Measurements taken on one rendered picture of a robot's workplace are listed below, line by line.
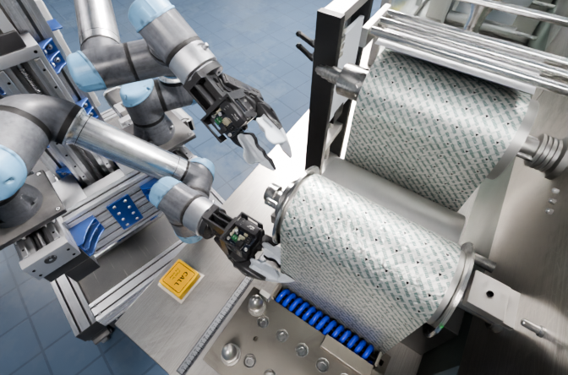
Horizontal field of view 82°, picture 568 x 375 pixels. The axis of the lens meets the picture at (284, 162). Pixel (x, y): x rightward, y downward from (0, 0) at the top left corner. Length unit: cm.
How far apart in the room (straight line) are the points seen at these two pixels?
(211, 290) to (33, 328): 137
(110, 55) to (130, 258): 126
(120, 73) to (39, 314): 163
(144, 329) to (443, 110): 78
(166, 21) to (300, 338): 62
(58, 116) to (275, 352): 65
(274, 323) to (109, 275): 121
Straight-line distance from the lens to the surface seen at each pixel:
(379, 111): 58
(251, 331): 72
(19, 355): 213
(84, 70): 71
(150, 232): 184
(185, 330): 88
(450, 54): 57
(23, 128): 80
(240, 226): 65
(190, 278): 88
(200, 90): 56
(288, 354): 71
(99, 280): 182
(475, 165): 60
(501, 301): 53
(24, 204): 129
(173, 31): 60
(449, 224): 63
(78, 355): 199
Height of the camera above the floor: 173
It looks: 51 degrees down
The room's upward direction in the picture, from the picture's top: straight up
